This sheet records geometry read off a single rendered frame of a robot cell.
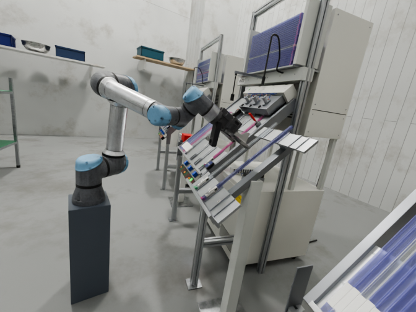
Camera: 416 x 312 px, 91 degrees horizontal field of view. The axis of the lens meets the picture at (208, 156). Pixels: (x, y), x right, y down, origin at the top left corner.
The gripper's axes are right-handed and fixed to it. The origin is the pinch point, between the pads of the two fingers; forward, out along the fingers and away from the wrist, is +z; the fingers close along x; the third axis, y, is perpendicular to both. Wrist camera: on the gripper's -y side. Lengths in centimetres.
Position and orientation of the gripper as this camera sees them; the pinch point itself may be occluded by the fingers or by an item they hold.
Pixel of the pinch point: (241, 146)
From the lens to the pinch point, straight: 98.5
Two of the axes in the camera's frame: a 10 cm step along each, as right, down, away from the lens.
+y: 6.2, -7.8, -0.1
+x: -3.3, -2.7, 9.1
